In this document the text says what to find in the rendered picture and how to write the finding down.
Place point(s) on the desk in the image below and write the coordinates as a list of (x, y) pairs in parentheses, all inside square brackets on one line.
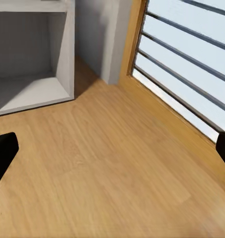
[(37, 59)]

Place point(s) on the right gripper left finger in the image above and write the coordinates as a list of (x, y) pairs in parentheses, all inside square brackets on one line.
[(8, 149)]

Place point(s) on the fixed window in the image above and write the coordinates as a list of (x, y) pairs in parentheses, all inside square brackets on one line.
[(174, 65)]

